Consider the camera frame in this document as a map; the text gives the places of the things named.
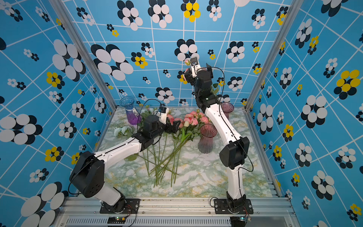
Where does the front pink grey glass vase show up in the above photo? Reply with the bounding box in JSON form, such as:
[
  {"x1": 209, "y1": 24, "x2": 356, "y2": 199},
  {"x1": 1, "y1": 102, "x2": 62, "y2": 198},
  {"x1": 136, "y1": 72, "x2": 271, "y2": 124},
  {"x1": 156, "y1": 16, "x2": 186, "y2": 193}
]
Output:
[{"x1": 198, "y1": 124, "x2": 217, "y2": 154}]

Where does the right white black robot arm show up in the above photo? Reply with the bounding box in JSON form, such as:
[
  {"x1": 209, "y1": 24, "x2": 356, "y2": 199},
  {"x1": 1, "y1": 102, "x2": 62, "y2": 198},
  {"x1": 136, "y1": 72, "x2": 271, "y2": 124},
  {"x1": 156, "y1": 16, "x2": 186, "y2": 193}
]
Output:
[{"x1": 185, "y1": 63, "x2": 250, "y2": 214}]

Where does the controller circuit board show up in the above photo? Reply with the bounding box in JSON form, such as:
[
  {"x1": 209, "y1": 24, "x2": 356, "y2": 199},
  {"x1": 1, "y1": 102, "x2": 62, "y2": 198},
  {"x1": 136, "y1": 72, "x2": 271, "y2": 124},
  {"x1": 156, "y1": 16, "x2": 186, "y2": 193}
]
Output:
[
  {"x1": 107, "y1": 217, "x2": 127, "y2": 225},
  {"x1": 230, "y1": 217, "x2": 251, "y2": 227}
]

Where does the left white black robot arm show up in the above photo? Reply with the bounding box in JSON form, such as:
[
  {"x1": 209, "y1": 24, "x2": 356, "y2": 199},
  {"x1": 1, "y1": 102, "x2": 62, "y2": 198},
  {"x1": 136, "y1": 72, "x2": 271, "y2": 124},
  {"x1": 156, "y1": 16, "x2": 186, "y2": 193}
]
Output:
[{"x1": 70, "y1": 113, "x2": 181, "y2": 213}]

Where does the blue purple glass vase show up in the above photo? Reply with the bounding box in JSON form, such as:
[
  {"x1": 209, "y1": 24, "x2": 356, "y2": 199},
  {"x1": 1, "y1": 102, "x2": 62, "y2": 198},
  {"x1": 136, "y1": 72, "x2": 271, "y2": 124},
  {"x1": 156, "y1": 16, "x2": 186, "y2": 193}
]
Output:
[{"x1": 120, "y1": 96, "x2": 141, "y2": 125}]

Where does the right controller circuit board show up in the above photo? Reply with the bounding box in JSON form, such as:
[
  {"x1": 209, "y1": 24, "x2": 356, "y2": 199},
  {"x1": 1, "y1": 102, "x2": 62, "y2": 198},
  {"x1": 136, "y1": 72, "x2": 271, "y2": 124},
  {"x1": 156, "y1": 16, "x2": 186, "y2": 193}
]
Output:
[{"x1": 230, "y1": 217, "x2": 251, "y2": 227}]

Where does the rear pink grey glass vase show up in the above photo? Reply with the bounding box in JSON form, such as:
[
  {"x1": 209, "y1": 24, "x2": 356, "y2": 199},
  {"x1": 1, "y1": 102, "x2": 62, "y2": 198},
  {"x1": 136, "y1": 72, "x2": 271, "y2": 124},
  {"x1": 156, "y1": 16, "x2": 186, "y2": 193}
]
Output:
[{"x1": 221, "y1": 102, "x2": 234, "y2": 119}]

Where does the pink peony flower stem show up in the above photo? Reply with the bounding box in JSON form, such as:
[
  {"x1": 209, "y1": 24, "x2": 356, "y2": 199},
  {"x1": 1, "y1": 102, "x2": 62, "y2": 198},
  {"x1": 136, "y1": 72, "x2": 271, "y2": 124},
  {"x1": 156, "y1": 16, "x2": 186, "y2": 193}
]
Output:
[{"x1": 185, "y1": 58, "x2": 218, "y2": 99}]

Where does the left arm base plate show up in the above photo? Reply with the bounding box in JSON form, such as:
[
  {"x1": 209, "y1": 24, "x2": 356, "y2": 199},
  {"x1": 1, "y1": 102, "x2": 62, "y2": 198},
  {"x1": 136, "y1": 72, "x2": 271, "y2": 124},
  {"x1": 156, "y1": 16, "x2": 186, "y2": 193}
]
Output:
[{"x1": 100, "y1": 198, "x2": 141, "y2": 214}]

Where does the aluminium front rail frame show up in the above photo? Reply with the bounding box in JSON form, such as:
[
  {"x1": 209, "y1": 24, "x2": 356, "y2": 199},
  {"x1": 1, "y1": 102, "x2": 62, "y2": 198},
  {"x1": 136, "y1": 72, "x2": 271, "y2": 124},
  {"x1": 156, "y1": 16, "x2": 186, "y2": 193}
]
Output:
[{"x1": 54, "y1": 197, "x2": 300, "y2": 227}]

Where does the left controller circuit board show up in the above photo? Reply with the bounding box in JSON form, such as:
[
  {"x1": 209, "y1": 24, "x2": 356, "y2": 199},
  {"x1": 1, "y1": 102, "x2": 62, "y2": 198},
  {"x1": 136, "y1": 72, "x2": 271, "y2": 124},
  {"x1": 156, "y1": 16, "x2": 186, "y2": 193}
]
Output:
[{"x1": 107, "y1": 217, "x2": 127, "y2": 225}]

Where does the pink grey glass vase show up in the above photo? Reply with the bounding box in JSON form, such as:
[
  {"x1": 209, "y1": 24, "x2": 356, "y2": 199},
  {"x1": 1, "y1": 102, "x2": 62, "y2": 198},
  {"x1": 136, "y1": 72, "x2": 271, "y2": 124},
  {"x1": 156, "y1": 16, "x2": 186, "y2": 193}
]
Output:
[
  {"x1": 221, "y1": 102, "x2": 234, "y2": 119},
  {"x1": 198, "y1": 124, "x2": 217, "y2": 154}
]

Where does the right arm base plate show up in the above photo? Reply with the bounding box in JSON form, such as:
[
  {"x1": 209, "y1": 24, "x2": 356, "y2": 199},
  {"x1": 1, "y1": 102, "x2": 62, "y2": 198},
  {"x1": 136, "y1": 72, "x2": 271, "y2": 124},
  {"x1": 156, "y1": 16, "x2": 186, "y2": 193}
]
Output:
[{"x1": 211, "y1": 198, "x2": 254, "y2": 215}]

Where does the left corner aluminium post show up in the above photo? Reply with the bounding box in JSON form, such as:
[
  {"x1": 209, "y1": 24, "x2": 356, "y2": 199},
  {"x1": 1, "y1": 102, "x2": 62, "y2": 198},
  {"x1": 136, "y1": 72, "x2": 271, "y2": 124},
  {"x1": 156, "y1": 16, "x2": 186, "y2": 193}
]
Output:
[{"x1": 50, "y1": 1, "x2": 117, "y2": 111}]

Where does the pile of artificial flowers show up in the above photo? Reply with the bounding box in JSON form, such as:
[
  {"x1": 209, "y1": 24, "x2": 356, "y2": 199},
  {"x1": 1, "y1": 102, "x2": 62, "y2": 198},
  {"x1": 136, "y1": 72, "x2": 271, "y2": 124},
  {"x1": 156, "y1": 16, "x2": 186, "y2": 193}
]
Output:
[{"x1": 105, "y1": 111, "x2": 209, "y2": 190}]

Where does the corner aluminium post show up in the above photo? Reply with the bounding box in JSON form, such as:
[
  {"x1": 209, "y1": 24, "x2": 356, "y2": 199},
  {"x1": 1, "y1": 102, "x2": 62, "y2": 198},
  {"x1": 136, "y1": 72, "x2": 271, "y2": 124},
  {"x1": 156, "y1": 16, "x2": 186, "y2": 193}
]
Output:
[
  {"x1": 245, "y1": 0, "x2": 305, "y2": 112},
  {"x1": 50, "y1": 1, "x2": 117, "y2": 111}
]

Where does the right corner aluminium post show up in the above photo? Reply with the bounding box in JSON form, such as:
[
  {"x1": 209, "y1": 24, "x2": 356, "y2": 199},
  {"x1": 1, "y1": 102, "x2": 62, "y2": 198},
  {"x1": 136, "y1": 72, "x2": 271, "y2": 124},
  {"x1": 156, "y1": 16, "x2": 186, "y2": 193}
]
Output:
[{"x1": 245, "y1": 0, "x2": 305, "y2": 112}]

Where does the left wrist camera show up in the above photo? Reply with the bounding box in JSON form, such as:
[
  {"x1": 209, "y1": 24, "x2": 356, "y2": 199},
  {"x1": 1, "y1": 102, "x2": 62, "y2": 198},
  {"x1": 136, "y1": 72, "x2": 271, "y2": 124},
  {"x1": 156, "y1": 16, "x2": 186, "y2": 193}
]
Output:
[{"x1": 157, "y1": 106, "x2": 169, "y2": 124}]

